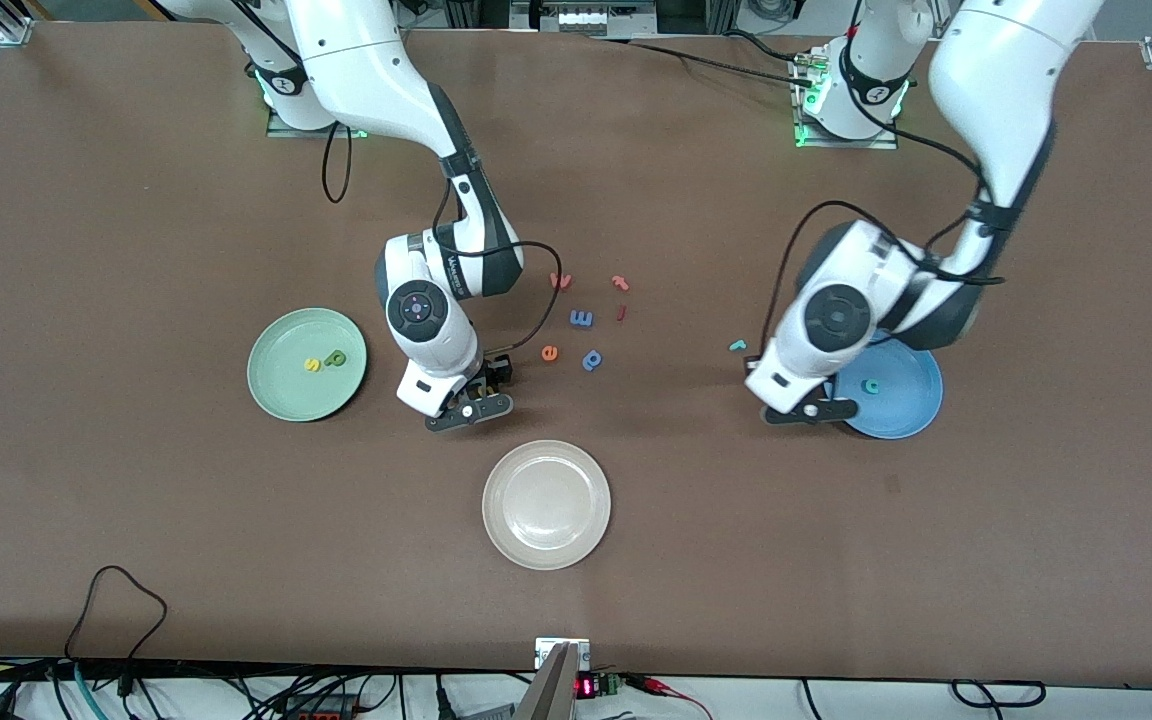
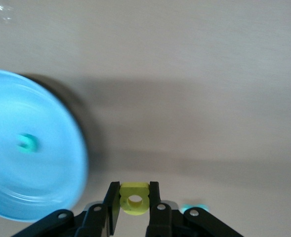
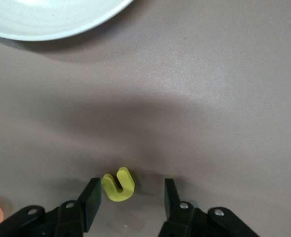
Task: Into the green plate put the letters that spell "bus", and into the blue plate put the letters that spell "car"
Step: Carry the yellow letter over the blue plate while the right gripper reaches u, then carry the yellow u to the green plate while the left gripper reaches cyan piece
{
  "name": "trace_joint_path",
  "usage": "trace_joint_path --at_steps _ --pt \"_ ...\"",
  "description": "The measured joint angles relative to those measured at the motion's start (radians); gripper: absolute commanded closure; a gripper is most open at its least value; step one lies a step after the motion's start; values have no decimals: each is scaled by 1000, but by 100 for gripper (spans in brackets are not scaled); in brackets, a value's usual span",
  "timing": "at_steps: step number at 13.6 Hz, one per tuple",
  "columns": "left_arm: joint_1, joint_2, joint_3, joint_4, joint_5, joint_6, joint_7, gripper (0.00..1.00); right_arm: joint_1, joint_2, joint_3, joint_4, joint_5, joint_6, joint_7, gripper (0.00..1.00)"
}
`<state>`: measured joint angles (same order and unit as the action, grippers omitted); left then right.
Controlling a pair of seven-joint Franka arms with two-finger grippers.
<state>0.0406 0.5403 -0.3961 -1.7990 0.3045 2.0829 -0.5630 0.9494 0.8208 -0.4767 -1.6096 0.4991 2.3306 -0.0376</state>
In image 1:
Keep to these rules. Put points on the blue foam letter p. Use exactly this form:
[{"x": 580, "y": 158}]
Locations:
[{"x": 586, "y": 366}]

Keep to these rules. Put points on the metal device with white connectors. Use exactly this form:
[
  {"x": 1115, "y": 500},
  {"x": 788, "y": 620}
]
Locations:
[{"x": 581, "y": 18}]

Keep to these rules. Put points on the orange power strip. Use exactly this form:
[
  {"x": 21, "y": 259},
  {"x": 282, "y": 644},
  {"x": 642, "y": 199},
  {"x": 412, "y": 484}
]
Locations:
[{"x": 321, "y": 713}]

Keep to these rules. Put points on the blue plate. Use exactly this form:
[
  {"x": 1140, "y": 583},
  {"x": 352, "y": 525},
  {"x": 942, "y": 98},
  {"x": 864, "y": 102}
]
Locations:
[{"x": 906, "y": 400}]

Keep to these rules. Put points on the red foam letter w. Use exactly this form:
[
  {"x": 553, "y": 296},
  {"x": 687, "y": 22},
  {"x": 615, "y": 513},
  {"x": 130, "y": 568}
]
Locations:
[{"x": 564, "y": 284}]

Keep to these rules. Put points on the white tag plate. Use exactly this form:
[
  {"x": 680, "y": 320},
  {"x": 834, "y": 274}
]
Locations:
[{"x": 582, "y": 655}]

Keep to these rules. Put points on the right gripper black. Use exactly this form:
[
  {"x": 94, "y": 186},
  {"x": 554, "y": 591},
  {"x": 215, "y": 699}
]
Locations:
[{"x": 492, "y": 377}]

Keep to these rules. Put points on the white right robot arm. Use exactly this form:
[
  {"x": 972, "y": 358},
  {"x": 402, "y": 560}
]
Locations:
[{"x": 366, "y": 60}]

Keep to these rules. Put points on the grey metal camera bracket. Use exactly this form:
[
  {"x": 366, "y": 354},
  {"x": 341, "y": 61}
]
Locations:
[{"x": 551, "y": 690}]

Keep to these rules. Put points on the green plate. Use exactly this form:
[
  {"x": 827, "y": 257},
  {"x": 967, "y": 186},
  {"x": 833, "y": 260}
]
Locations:
[{"x": 281, "y": 385}]

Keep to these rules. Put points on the blue foam letter m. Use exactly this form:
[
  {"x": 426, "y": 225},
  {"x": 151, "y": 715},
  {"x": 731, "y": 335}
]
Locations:
[{"x": 581, "y": 323}]

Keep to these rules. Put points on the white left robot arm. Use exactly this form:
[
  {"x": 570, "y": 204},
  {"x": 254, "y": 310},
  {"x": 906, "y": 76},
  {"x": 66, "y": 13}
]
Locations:
[{"x": 996, "y": 90}]

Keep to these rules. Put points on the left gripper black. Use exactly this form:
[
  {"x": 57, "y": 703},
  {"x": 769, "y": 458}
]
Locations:
[{"x": 749, "y": 359}]

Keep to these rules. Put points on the red digit display module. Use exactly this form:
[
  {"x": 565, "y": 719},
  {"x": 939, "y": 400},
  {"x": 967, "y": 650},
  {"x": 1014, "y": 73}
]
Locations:
[{"x": 586, "y": 687}]

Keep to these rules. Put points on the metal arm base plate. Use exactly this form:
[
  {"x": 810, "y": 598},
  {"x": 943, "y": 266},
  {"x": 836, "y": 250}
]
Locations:
[
  {"x": 886, "y": 143},
  {"x": 281, "y": 130}
]

